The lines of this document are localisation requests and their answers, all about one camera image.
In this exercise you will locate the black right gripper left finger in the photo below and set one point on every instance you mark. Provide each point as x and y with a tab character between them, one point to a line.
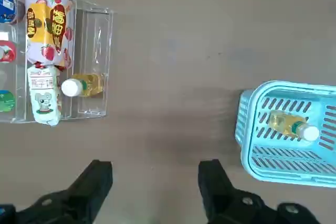
84	192

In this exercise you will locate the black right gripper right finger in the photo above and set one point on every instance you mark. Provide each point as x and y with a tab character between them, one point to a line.
218	192

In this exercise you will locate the yellow juice bottle white cap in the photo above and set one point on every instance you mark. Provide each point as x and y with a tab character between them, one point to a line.
78	86
286	124

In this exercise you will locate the light blue plastic basket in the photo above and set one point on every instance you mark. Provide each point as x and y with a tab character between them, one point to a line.
283	166

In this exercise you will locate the clear acrylic tiered shelf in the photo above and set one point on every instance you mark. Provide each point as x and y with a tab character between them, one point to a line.
92	37

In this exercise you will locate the white bear biscuit packet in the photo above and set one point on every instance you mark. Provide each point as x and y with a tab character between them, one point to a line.
43	98

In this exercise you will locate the green canister white lid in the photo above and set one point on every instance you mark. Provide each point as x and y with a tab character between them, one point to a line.
5	100

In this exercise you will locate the white canister red lid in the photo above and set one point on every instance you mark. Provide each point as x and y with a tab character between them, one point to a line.
6	52

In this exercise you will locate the strawberry snack packet yellow label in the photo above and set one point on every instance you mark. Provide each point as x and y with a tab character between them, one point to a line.
44	24

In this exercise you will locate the blue snack cup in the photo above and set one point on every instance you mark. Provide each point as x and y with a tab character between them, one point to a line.
6	5

